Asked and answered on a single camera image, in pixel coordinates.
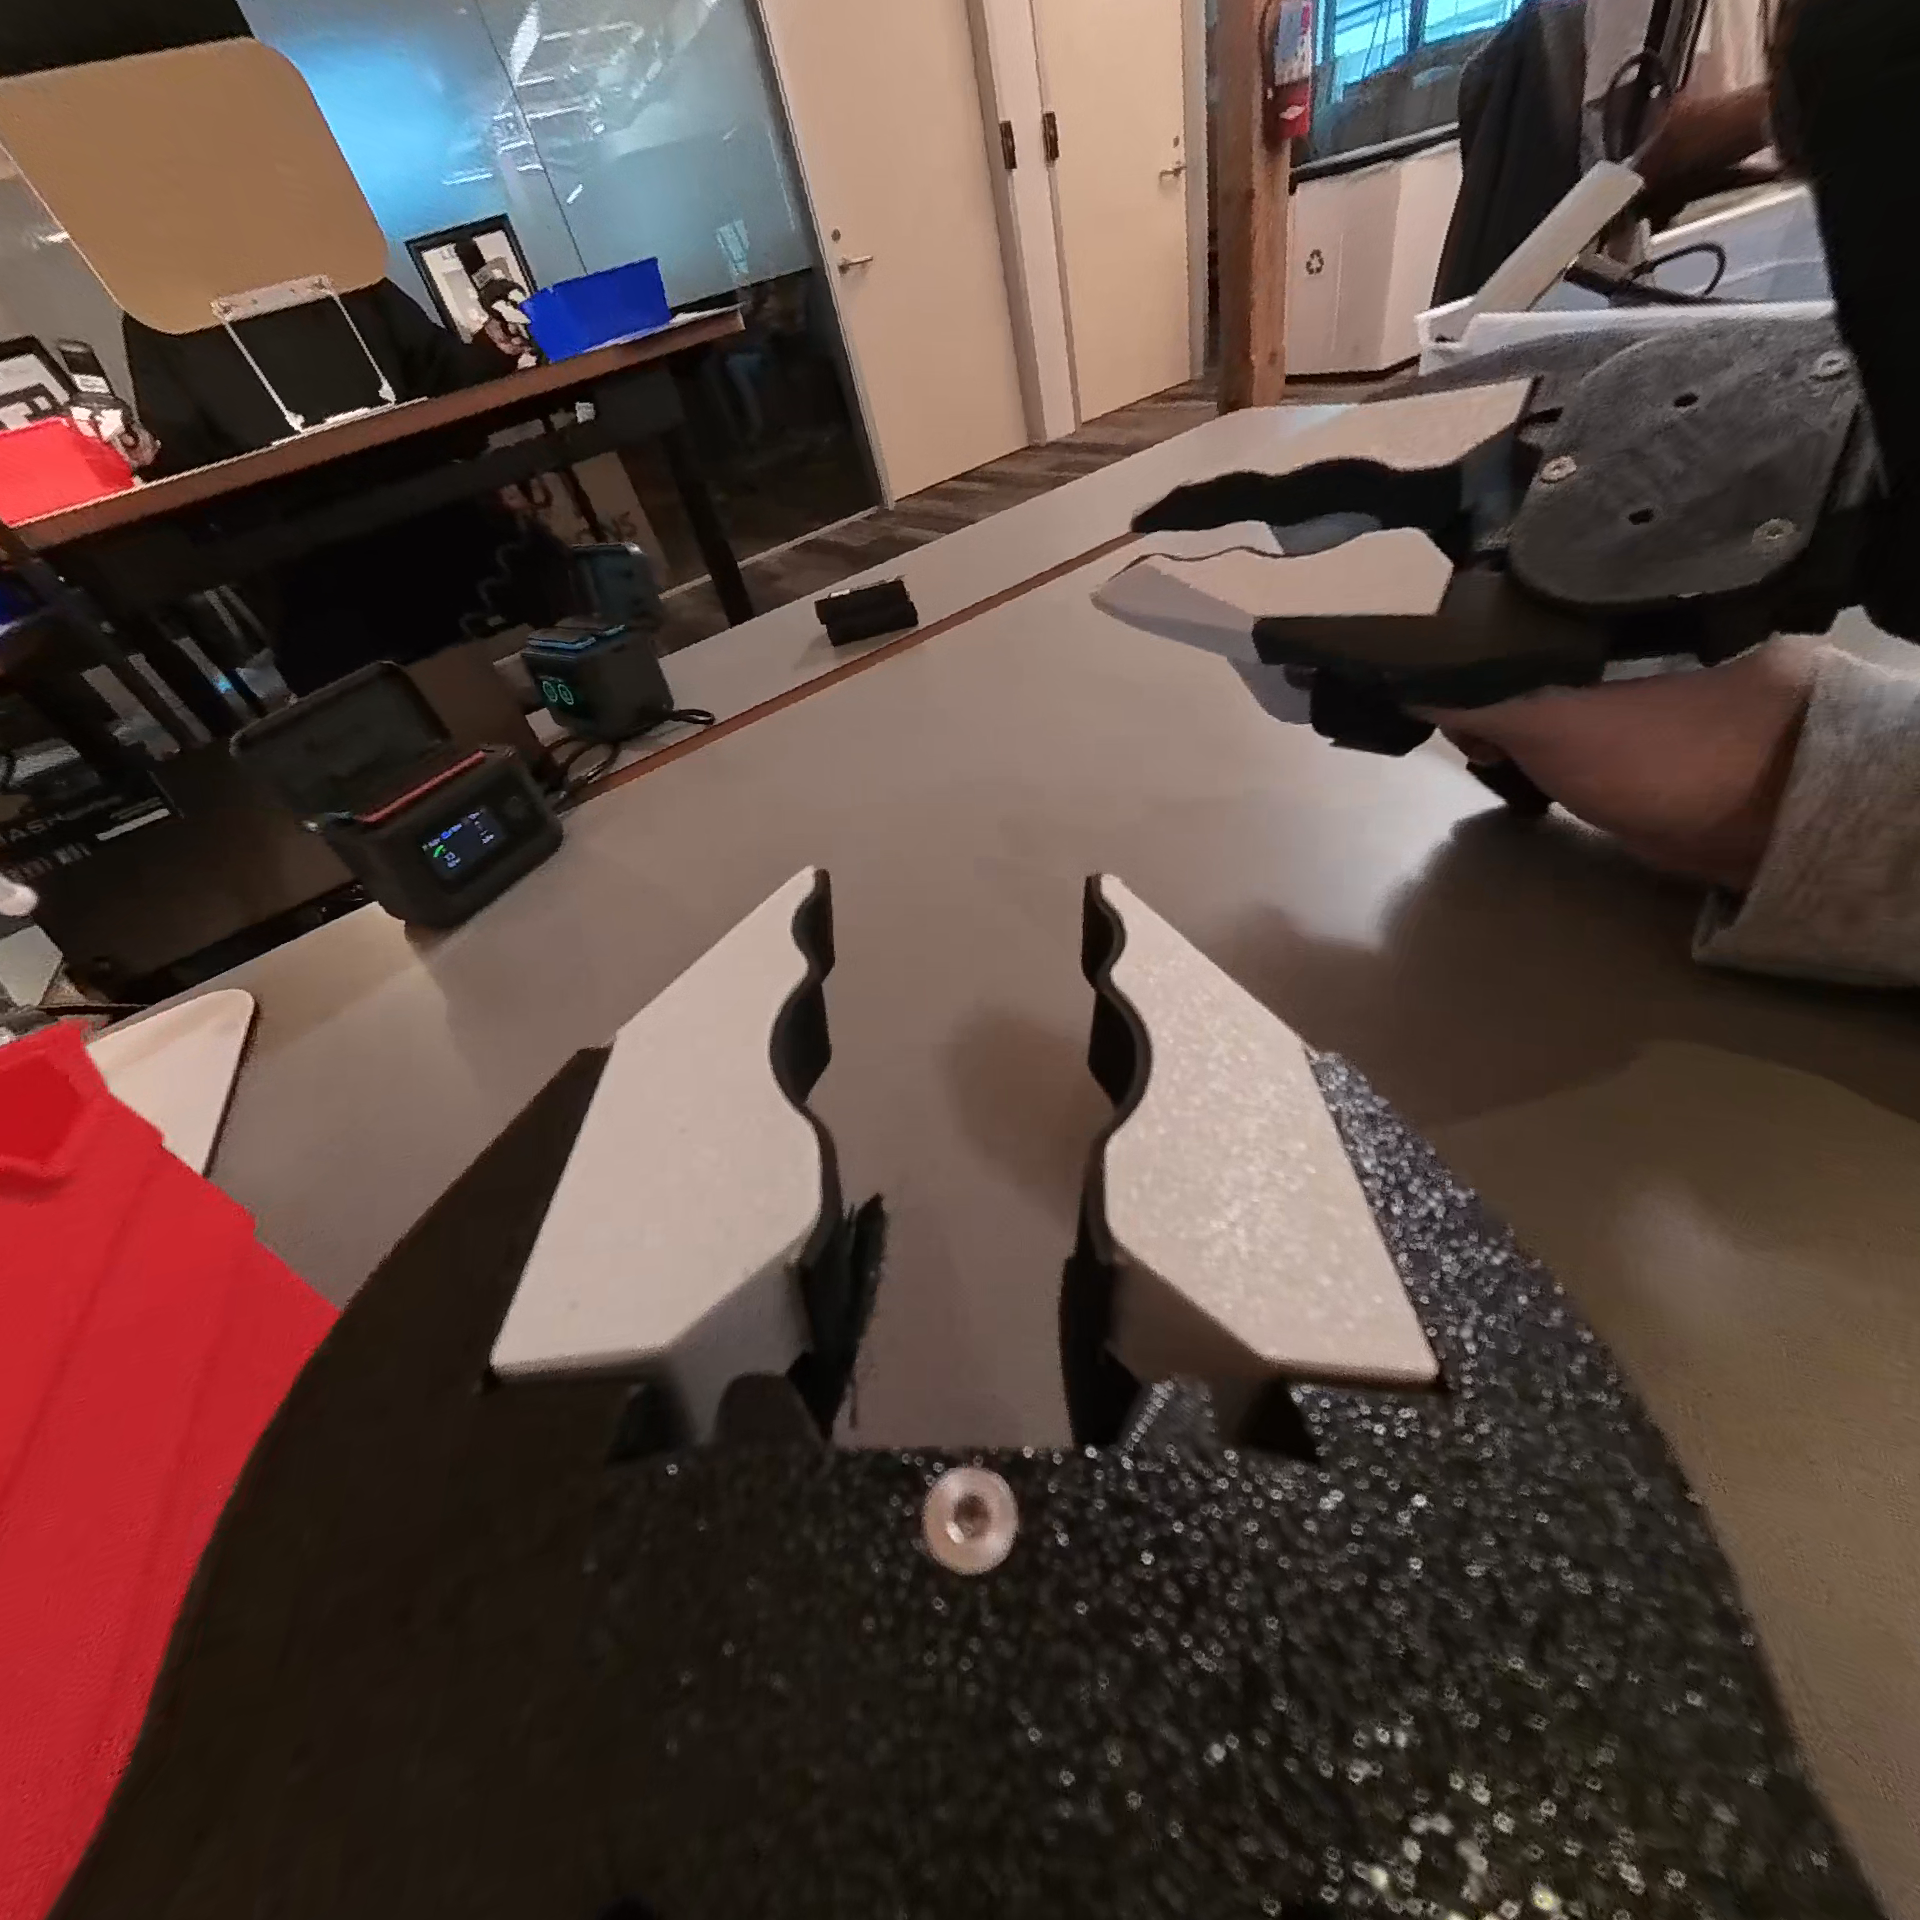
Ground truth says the person's right hand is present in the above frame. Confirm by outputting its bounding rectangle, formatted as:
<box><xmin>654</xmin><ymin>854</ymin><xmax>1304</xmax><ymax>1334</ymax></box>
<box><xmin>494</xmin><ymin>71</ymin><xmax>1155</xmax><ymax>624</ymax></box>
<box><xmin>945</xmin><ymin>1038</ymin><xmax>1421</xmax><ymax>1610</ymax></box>
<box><xmin>1431</xmin><ymin>637</ymin><xmax>1821</xmax><ymax>890</ymax></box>

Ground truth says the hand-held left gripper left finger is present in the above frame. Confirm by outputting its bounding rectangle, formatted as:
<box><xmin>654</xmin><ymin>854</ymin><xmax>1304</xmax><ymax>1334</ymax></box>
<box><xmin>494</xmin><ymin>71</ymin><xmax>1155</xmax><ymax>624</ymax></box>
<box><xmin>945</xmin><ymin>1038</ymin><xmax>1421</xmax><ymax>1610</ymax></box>
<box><xmin>489</xmin><ymin>865</ymin><xmax>850</xmax><ymax>1445</ymax></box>

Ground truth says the dark wooden desk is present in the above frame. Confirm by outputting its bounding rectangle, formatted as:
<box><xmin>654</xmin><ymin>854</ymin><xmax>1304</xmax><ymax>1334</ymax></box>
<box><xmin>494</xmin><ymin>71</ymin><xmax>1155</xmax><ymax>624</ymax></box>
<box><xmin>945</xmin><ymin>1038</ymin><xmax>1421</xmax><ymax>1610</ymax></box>
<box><xmin>0</xmin><ymin>306</ymin><xmax>760</xmax><ymax>631</ymax></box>

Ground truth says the red fire extinguisher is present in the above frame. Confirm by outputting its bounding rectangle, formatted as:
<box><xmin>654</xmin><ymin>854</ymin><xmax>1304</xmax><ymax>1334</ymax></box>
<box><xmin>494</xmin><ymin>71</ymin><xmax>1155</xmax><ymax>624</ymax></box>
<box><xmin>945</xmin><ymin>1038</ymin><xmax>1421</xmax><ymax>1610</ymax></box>
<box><xmin>1265</xmin><ymin>0</ymin><xmax>1320</xmax><ymax>147</ymax></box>

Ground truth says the beige board with clear stand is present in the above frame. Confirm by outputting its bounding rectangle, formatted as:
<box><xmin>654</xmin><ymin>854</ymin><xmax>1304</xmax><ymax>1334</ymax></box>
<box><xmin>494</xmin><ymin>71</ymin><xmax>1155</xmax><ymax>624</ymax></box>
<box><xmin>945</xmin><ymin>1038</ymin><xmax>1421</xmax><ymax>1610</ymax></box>
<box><xmin>0</xmin><ymin>37</ymin><xmax>405</xmax><ymax>438</ymax></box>

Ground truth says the cardboard box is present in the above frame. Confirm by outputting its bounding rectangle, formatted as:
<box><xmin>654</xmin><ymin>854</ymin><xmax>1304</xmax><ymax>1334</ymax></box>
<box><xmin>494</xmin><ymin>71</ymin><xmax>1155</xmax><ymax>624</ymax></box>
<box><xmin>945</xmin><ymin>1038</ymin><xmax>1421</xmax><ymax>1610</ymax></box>
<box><xmin>495</xmin><ymin>449</ymin><xmax>668</xmax><ymax>580</ymax></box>

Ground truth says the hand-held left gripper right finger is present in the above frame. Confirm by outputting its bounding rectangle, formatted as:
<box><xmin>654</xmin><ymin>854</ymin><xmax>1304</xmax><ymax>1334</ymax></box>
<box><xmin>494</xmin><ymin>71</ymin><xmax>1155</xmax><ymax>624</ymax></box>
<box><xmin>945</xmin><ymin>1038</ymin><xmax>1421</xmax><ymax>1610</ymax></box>
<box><xmin>1082</xmin><ymin>875</ymin><xmax>1445</xmax><ymax>1427</ymax></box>

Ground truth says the white trash bin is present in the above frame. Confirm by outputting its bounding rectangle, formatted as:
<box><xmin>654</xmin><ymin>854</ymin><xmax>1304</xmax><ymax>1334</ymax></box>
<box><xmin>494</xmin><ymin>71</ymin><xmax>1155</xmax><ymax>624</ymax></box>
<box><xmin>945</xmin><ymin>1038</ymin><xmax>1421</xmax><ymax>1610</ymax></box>
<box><xmin>1287</xmin><ymin>141</ymin><xmax>1468</xmax><ymax>379</ymax></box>

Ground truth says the white plastic bin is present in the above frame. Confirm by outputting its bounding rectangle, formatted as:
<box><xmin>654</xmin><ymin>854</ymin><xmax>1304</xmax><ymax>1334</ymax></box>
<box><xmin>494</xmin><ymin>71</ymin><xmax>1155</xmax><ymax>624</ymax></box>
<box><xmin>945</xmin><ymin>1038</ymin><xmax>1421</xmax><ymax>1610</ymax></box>
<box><xmin>1414</xmin><ymin>187</ymin><xmax>1843</xmax><ymax>379</ymax></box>

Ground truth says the wooden post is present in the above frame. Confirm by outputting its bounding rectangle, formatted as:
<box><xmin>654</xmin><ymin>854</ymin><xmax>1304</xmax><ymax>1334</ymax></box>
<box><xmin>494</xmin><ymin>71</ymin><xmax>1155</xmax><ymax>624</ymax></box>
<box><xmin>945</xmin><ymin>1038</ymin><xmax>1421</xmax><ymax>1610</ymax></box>
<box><xmin>1206</xmin><ymin>0</ymin><xmax>1296</xmax><ymax>414</ymax></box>

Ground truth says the framed picture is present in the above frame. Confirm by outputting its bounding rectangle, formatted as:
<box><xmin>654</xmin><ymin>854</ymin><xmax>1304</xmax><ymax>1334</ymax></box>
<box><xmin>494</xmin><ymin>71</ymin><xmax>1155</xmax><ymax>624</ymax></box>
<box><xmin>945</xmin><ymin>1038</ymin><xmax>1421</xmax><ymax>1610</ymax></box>
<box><xmin>405</xmin><ymin>223</ymin><xmax>521</xmax><ymax>334</ymax></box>

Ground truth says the red plastic case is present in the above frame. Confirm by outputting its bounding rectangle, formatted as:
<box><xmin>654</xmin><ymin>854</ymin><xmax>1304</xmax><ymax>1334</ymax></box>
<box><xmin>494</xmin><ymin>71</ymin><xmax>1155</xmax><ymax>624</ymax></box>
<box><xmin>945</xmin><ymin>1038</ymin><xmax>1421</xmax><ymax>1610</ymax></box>
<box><xmin>0</xmin><ymin>1020</ymin><xmax>345</xmax><ymax>1920</ymax></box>

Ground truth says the black panel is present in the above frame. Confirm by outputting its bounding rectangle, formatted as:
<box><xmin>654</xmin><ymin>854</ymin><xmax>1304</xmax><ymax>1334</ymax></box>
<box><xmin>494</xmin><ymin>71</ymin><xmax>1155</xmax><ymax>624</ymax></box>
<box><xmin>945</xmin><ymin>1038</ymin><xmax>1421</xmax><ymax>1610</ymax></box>
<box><xmin>0</xmin><ymin>0</ymin><xmax>249</xmax><ymax>37</ymax></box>

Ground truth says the cream door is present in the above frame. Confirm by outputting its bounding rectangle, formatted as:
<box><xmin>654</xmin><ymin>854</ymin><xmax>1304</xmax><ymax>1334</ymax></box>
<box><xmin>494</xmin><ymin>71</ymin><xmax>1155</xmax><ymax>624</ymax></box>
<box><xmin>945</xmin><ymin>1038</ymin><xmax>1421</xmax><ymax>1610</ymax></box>
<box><xmin>1035</xmin><ymin>0</ymin><xmax>1222</xmax><ymax>424</ymax></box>
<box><xmin>757</xmin><ymin>0</ymin><xmax>1037</xmax><ymax>503</ymax></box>

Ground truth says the red bin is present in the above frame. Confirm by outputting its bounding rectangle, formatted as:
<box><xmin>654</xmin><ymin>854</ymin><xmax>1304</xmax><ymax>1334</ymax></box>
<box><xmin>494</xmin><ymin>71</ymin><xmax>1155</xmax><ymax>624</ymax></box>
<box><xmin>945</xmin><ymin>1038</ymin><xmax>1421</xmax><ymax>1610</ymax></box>
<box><xmin>0</xmin><ymin>417</ymin><xmax>141</xmax><ymax>524</ymax></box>

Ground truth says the blue bin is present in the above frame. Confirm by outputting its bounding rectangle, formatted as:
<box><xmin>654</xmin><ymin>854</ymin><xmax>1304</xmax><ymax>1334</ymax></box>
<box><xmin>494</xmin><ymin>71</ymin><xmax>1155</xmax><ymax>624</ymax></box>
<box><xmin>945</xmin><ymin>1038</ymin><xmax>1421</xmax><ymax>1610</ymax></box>
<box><xmin>521</xmin><ymin>258</ymin><xmax>668</xmax><ymax>364</ymax></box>

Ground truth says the person's right forearm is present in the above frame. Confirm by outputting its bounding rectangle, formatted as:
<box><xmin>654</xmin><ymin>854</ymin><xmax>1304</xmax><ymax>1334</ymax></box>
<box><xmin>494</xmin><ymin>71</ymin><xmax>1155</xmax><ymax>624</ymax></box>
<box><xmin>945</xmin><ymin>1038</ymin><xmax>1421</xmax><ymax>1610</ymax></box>
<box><xmin>1691</xmin><ymin>645</ymin><xmax>1920</xmax><ymax>992</ymax></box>

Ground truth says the dark power station with display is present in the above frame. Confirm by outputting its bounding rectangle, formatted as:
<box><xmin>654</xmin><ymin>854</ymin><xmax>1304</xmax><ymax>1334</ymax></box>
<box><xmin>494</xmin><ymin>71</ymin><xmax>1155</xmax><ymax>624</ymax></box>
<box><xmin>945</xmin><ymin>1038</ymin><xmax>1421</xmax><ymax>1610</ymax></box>
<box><xmin>232</xmin><ymin>659</ymin><xmax>565</xmax><ymax>926</ymax></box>

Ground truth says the rounded light board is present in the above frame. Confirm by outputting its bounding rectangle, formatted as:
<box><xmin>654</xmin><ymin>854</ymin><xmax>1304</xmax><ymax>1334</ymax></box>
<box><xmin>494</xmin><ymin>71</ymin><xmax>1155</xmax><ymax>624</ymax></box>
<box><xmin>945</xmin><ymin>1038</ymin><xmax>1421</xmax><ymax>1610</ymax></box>
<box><xmin>87</xmin><ymin>988</ymin><xmax>260</xmax><ymax>1180</ymax></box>

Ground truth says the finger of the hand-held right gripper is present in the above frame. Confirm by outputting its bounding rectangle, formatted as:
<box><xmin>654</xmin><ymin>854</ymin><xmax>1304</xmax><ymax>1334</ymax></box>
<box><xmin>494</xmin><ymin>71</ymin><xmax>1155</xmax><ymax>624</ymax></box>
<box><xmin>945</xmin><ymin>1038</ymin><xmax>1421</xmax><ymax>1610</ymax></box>
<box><xmin>1132</xmin><ymin>375</ymin><xmax>1543</xmax><ymax>536</ymax></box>
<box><xmin>1094</xmin><ymin>530</ymin><xmax>1460</xmax><ymax>732</ymax></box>

